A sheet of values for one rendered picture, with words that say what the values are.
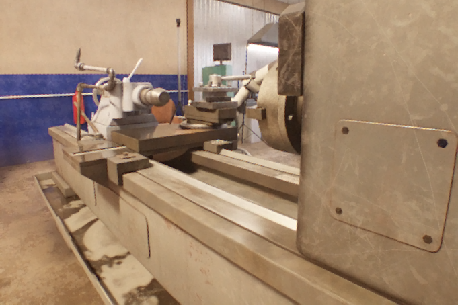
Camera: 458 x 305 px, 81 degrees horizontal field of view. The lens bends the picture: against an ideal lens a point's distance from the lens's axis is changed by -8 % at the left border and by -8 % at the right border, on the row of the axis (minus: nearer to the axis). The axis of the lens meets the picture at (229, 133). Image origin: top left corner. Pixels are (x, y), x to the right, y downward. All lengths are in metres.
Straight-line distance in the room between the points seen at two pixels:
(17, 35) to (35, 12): 0.44
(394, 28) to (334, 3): 0.10
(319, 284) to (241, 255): 0.18
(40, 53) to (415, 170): 4.99
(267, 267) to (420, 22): 0.47
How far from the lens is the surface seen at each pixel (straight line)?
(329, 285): 0.54
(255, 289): 0.69
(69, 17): 5.28
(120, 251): 1.47
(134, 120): 1.65
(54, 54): 5.14
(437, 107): 0.42
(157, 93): 1.33
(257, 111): 0.70
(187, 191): 0.88
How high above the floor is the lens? 1.15
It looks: 10 degrees down
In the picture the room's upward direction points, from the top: straight up
